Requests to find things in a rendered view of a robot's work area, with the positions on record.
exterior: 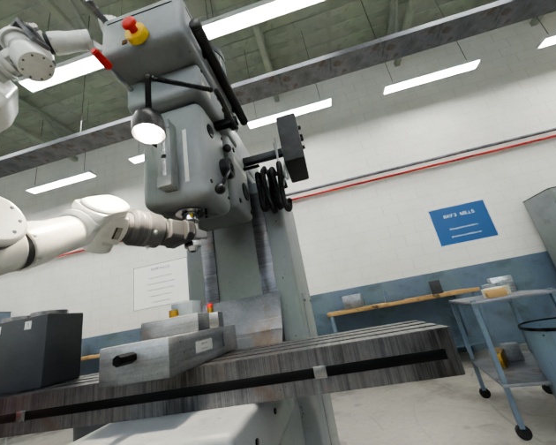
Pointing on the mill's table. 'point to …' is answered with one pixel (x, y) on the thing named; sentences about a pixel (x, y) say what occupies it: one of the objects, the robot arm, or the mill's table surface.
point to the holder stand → (31, 351)
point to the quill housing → (189, 167)
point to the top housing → (157, 45)
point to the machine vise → (167, 354)
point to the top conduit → (216, 68)
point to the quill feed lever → (225, 174)
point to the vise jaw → (175, 326)
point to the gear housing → (180, 96)
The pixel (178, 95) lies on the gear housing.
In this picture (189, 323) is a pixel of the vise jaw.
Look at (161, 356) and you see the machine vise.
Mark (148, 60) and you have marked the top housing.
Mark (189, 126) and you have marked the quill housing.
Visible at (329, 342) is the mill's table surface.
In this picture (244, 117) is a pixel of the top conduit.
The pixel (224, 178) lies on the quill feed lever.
